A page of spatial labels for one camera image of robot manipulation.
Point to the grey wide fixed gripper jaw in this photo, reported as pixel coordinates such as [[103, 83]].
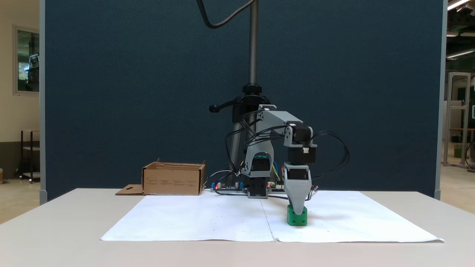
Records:
[[297, 196]]

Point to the green dice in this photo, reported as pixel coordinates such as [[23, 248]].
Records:
[[302, 219]]

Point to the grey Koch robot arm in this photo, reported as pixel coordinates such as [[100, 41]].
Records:
[[276, 118]]

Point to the green bin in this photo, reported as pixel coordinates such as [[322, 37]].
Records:
[[458, 151]]

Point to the blue circuit board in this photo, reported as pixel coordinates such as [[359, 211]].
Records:
[[222, 188]]

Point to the white paper sheet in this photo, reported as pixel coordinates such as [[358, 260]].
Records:
[[204, 218]]

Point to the brown cardboard box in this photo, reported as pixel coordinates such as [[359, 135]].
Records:
[[170, 181]]

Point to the black and grey tripod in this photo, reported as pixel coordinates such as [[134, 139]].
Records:
[[254, 44]]

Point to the ceiling fluorescent light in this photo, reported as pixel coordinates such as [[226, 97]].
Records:
[[457, 3], [460, 54]]

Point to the dark blue partition panel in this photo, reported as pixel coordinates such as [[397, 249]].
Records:
[[111, 92]]

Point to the black shelf cart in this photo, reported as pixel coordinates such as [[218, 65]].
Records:
[[22, 155]]

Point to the grey metal frame rack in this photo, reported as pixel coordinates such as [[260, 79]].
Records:
[[448, 118]]

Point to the framed wall window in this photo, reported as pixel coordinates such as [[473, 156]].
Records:
[[28, 59]]

